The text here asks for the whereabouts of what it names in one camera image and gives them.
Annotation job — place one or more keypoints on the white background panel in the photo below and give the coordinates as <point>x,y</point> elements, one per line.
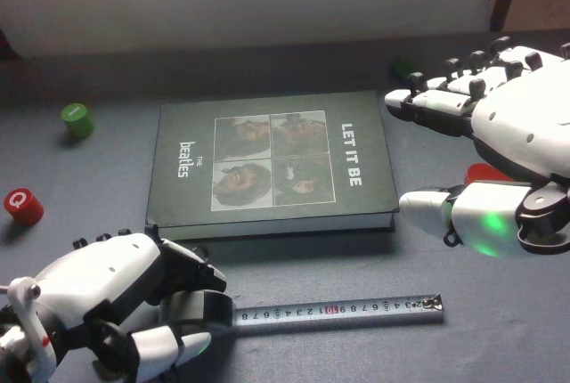
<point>222,0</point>

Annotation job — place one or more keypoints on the grey table cloth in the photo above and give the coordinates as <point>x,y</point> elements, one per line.
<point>311,356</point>

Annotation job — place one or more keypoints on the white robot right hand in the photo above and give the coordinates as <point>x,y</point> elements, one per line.
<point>525,116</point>

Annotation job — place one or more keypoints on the dark green block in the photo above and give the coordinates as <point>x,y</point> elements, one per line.
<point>403,69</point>

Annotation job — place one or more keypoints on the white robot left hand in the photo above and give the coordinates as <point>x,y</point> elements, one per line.
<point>102,276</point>

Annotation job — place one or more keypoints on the red heart block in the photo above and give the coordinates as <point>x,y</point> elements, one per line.
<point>481,173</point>

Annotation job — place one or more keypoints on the green toy cylinder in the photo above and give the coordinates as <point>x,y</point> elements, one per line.
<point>78,120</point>

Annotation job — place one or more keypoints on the black Let It Be album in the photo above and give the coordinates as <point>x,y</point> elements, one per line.
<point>356,111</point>

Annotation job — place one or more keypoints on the grey and black tape measure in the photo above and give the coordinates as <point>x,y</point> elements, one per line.
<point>334,314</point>

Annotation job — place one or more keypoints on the red toy cylinder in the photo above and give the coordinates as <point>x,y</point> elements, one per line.
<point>22,207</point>

